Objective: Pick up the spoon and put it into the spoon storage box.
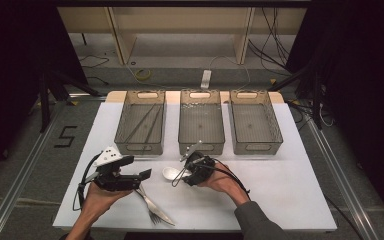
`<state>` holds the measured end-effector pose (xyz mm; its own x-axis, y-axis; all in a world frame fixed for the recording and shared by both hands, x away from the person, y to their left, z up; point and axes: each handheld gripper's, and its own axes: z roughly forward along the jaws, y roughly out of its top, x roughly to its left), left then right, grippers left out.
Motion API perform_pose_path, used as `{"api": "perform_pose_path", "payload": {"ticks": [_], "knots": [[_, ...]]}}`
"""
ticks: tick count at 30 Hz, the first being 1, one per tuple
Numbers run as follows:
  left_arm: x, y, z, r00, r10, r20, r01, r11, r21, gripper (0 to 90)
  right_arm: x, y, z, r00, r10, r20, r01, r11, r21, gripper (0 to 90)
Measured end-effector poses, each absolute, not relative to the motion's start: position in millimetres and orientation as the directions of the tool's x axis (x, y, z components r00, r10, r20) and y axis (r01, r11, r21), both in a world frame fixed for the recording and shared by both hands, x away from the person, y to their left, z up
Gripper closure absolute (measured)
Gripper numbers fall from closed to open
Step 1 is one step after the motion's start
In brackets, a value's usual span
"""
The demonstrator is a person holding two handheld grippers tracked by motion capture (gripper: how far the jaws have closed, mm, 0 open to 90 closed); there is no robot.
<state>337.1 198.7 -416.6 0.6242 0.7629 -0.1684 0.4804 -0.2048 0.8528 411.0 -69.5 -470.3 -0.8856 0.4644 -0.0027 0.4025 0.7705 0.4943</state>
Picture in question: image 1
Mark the metal chopstick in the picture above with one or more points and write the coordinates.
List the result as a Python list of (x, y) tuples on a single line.
[(153, 125), (140, 123)]

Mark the metal table knife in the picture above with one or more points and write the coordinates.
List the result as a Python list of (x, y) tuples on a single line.
[(161, 215)]

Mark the white power strip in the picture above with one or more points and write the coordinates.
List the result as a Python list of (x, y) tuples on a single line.
[(206, 79)]

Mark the clear grey plastic bin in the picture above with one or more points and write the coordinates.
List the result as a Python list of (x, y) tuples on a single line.
[(200, 125), (136, 133), (255, 125)]

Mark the person's right hand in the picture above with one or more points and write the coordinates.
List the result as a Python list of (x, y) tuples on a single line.
[(225, 183)]

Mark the person's left hand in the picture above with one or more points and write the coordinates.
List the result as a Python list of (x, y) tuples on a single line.
[(98, 201)]

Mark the white ceramic spoon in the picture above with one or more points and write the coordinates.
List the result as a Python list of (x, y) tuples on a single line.
[(170, 173)]

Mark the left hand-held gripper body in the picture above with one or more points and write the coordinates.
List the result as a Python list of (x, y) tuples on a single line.
[(113, 181)]

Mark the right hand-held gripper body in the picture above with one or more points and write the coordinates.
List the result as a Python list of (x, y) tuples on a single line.
[(200, 168)]

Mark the metal fork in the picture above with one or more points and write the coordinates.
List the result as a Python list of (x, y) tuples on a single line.
[(155, 219)]

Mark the light wooden shelf unit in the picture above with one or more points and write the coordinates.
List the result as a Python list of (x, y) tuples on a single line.
[(180, 23)]

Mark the black metal stand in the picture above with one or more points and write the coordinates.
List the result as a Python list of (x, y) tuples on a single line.
[(44, 100), (316, 100)]

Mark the aluminium floor rail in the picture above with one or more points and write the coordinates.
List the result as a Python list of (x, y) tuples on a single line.
[(341, 180), (20, 176)]

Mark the white table sheet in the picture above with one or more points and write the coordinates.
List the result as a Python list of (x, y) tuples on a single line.
[(280, 190)]

